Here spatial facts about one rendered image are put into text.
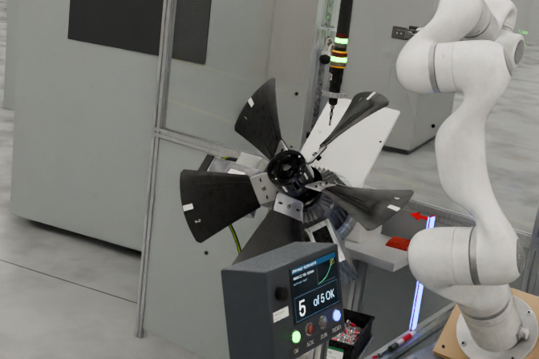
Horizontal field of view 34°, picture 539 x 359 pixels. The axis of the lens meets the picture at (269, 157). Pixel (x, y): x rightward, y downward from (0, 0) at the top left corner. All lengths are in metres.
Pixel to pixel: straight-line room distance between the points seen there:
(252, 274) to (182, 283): 2.27
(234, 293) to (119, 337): 2.51
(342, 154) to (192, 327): 1.41
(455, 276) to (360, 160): 1.04
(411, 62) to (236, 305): 0.59
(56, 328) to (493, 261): 2.78
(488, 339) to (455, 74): 0.65
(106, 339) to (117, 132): 1.32
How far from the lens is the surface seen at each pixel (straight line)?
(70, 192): 5.25
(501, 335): 2.08
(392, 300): 3.32
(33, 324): 4.27
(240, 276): 1.67
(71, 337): 4.16
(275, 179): 2.51
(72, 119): 5.14
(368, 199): 2.43
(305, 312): 1.75
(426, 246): 1.83
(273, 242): 2.46
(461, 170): 1.79
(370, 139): 2.83
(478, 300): 1.94
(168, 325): 4.04
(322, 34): 3.02
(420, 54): 1.79
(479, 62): 1.76
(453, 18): 1.84
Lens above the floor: 1.85
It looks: 14 degrees down
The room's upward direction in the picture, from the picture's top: 7 degrees clockwise
